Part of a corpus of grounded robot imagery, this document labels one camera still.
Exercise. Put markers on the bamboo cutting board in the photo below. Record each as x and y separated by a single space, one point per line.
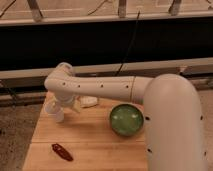
88 137

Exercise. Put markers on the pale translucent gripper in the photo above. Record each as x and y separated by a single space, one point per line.
73 105

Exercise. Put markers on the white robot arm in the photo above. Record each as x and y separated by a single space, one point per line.
174 126

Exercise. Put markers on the dark red chili pepper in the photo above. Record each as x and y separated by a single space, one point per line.
62 152

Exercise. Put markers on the green ceramic bowl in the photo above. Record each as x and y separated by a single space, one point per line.
126 120

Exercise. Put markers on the small white lying container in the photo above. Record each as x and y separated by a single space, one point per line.
88 101

